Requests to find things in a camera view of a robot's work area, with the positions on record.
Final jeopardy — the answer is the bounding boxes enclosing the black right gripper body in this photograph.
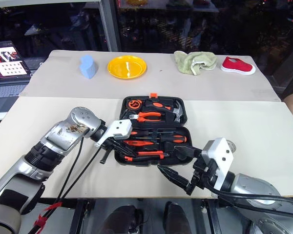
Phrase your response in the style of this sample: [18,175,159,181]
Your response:
[191,156,219,192]

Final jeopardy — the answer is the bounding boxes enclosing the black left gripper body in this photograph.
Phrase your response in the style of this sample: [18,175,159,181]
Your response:
[103,137,124,153]

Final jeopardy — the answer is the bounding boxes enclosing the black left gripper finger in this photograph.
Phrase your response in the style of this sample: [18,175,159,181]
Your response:
[109,145,129,157]
[116,140,138,156]

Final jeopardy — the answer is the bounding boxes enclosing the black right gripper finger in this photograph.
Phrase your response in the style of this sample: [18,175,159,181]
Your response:
[173,145,203,162]
[158,165,195,195]

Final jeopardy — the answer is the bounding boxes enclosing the small black tool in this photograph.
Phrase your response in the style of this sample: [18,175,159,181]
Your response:
[99,147,112,165]

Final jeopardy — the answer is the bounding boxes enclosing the black plastic tool case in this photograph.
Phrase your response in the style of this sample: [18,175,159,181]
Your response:
[114,93,194,168]

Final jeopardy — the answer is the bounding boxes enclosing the orange tester pen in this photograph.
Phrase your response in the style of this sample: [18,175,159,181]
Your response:
[123,140,155,147]

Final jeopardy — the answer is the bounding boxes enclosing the orange black utility knife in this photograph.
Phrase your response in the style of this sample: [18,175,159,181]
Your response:
[124,150,171,162]

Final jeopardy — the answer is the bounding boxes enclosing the slim screwdriver with orange collar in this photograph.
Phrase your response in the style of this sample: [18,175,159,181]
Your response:
[130,131,162,137]

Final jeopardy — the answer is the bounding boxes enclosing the dark rounded shape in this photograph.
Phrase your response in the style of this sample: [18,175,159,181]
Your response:
[104,204,144,234]
[163,201,193,234]

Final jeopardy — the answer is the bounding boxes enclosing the orange black tape measure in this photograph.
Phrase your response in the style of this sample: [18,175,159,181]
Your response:
[127,98,142,110]

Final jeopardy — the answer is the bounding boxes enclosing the yellow plate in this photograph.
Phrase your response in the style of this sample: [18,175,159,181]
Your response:
[107,55,147,80]

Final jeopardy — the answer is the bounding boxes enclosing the blue foam block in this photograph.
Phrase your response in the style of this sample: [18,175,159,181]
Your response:
[79,54,98,80]

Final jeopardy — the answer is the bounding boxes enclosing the green towel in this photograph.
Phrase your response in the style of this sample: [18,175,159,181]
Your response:
[173,50,218,76]

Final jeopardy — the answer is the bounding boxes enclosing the red shoe with white sole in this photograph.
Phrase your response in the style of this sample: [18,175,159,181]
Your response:
[220,56,256,76]

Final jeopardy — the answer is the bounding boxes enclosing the grey metal pillar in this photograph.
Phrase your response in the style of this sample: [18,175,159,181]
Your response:
[99,0,122,53]

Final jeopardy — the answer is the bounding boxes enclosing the grey laptop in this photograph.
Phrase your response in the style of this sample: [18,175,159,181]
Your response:
[0,40,32,115]

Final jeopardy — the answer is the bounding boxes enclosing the black orange handled large screwdriver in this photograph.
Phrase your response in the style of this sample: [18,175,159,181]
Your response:
[136,135,188,145]

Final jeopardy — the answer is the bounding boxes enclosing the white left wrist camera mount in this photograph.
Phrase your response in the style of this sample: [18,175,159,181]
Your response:
[93,118,134,148]

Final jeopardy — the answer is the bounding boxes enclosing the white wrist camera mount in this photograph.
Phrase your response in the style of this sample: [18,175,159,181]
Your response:
[93,118,134,148]
[201,137,234,191]

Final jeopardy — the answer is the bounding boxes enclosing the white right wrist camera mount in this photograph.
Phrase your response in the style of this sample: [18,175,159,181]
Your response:
[201,137,234,191]

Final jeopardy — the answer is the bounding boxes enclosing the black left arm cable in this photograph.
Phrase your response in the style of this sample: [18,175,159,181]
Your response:
[35,146,103,234]
[33,136,85,234]

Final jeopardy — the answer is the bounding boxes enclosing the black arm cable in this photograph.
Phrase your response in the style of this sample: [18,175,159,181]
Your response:
[205,181,293,208]
[33,136,85,234]
[35,146,103,234]

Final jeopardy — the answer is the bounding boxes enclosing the orange black handled pliers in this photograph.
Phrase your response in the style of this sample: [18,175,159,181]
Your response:
[129,111,165,123]

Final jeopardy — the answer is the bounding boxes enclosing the hammer with black orange handle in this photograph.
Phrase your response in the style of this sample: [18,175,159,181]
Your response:
[145,99,185,119]

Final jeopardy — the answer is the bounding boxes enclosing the black table frame leg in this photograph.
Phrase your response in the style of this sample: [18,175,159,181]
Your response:
[204,198,222,234]
[72,198,96,234]

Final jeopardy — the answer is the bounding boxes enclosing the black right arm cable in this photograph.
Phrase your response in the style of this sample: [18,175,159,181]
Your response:
[205,181,293,208]

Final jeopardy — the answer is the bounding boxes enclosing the red cable tie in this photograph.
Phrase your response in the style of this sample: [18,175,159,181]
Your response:
[34,214,46,229]
[45,201,63,213]

